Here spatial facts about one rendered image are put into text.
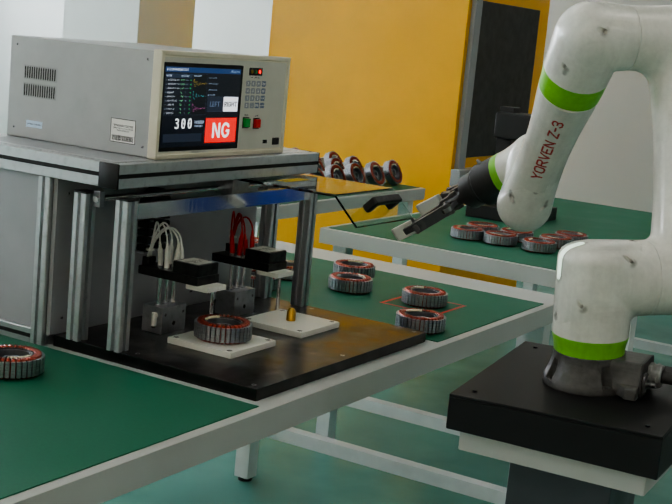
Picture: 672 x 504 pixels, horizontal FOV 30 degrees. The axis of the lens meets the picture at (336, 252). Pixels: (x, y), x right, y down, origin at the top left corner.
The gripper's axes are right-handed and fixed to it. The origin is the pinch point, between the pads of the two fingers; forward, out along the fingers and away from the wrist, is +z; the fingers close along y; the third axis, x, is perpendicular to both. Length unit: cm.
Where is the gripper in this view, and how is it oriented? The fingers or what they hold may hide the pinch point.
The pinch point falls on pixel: (412, 220)
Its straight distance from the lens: 277.3
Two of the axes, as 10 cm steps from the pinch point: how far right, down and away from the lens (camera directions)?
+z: -6.8, 3.4, 6.5
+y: 4.9, -4.6, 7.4
